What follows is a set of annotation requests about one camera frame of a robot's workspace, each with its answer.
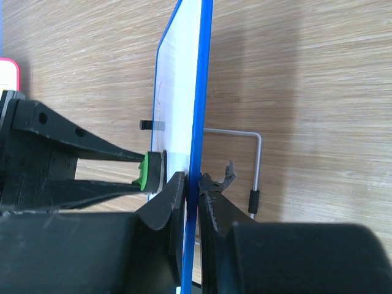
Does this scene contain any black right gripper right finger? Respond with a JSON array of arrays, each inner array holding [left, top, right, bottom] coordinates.
[[199, 174, 391, 293]]

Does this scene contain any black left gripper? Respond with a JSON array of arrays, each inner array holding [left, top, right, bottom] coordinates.
[[1, 90, 145, 211]]

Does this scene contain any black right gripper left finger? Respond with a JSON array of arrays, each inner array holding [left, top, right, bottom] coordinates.
[[1, 171, 186, 293]]

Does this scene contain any green whiteboard eraser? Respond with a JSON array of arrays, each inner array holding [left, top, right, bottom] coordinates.
[[132, 151, 167, 194]]

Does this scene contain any blue framed whiteboard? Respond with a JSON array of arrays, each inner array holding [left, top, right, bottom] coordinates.
[[139, 0, 263, 294]]

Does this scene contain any pink framed whiteboard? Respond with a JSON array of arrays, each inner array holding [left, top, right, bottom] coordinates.
[[0, 58, 20, 91]]

